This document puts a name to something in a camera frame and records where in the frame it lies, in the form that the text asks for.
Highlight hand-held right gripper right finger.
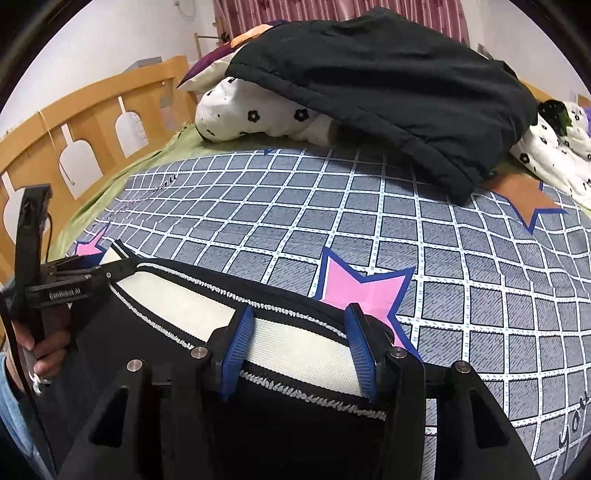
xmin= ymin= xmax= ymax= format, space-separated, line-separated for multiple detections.
xmin=344 ymin=302 xmax=541 ymax=480

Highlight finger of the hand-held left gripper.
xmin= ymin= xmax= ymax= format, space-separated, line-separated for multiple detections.
xmin=50 ymin=267 xmax=138 ymax=284
xmin=44 ymin=255 xmax=140 ymax=274

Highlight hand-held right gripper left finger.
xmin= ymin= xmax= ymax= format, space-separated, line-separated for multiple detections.
xmin=55 ymin=305 xmax=256 ymax=480

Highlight black pants with white stripes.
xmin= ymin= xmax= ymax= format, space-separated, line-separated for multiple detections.
xmin=34 ymin=240 xmax=399 ymax=480

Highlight person's left hand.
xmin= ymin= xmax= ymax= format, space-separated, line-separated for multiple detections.
xmin=14 ymin=318 xmax=71 ymax=385

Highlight green fleece blanket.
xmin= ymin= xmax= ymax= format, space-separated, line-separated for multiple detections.
xmin=48 ymin=121 xmax=548 ymax=261

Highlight grey checked blanket with stars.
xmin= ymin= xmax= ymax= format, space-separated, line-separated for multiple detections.
xmin=74 ymin=138 xmax=591 ymax=468

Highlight white floral pillow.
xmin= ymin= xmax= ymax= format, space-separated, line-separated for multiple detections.
xmin=178 ymin=65 xmax=345 ymax=147

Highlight purple and orange cushion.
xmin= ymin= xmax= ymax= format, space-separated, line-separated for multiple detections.
xmin=185 ymin=21 xmax=274 ymax=88

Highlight black jacket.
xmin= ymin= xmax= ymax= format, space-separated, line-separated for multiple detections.
xmin=226 ymin=13 xmax=539 ymax=206

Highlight pink striped curtain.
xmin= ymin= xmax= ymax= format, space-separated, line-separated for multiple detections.
xmin=212 ymin=0 xmax=470 ymax=45

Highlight wooden bed frame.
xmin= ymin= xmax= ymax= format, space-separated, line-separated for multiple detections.
xmin=0 ymin=55 xmax=559 ymax=289

